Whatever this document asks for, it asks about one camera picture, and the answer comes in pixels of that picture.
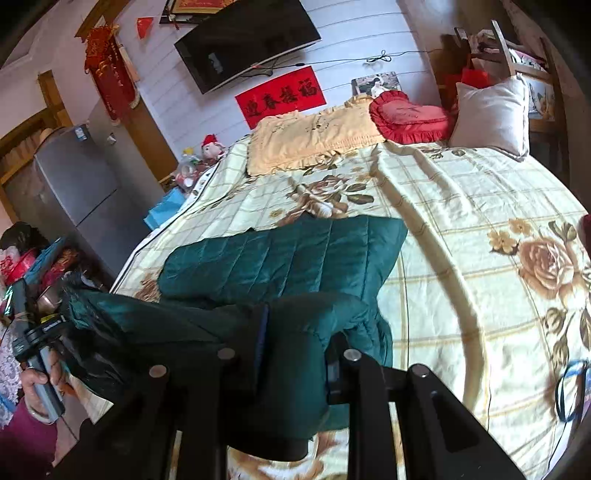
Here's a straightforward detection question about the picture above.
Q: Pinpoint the yellow frilled pillow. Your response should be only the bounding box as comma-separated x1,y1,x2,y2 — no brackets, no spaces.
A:
247,95,386,176

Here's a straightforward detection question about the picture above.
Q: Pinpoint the red wall banner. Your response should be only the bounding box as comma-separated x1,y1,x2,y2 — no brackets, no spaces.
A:
235,65,328,130

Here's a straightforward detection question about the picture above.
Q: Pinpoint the person's left hand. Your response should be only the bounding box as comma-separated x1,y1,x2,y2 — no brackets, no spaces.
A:
21,346,63,423

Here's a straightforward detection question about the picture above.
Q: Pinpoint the bed with floral cream quilt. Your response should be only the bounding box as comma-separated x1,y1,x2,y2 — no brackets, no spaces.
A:
111,138,591,480

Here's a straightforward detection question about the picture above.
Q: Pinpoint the green quilted jacket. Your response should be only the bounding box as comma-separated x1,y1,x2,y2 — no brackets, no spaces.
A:
62,215,409,462

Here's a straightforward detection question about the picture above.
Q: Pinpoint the framed photo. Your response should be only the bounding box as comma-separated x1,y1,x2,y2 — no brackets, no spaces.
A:
352,71,403,99

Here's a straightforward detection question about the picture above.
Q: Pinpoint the red hanging decoration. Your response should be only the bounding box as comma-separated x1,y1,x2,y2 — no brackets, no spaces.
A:
84,25,140,126

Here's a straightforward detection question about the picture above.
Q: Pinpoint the blue cable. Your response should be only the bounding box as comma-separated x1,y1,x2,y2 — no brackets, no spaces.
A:
554,357,591,423

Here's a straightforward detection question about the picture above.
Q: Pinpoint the black wall cable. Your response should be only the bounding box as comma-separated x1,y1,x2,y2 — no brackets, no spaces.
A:
252,48,444,77

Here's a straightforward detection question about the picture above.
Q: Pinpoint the wooden chair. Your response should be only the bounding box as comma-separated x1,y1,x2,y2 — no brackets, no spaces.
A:
489,19,568,134

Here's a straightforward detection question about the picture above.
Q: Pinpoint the white pillow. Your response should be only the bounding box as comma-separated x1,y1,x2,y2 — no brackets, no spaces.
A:
449,74,531,162

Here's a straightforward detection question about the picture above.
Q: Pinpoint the red heart cushion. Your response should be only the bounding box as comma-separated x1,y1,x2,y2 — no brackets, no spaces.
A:
369,90,455,144

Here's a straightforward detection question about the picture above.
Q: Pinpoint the white lace cloth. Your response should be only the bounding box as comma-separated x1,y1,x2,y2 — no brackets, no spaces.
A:
0,342,24,428

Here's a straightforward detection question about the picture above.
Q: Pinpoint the red bag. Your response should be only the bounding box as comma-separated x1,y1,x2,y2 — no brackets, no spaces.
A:
445,55,490,109

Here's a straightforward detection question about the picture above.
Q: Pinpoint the blue paper bag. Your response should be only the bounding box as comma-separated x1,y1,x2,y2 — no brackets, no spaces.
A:
144,189,186,230

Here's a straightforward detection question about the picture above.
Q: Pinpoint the grey refrigerator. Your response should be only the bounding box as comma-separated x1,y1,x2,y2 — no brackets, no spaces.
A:
4,124,153,287

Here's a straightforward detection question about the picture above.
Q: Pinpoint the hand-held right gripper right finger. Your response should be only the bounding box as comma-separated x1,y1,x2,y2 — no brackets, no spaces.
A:
325,332,527,480

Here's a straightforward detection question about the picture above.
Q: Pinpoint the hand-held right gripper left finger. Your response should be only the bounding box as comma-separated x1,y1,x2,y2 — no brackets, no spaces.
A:
51,302,273,480

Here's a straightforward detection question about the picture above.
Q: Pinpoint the black bag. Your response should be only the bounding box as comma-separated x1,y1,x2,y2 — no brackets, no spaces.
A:
0,222,49,259

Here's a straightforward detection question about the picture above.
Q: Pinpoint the framed wall picture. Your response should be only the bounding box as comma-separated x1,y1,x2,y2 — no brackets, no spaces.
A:
159,0,241,25

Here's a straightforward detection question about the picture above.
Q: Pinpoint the person's left forearm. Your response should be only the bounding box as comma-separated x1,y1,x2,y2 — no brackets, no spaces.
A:
0,397,58,480

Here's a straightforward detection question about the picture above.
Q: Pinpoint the plush toy with red hat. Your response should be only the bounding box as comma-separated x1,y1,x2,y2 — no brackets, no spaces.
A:
202,134,228,160

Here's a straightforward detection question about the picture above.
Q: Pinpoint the wall television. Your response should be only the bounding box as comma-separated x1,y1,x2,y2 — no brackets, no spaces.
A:
174,0,322,95

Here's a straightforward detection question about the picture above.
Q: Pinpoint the wooden door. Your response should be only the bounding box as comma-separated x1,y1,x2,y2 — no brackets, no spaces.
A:
122,99,178,183

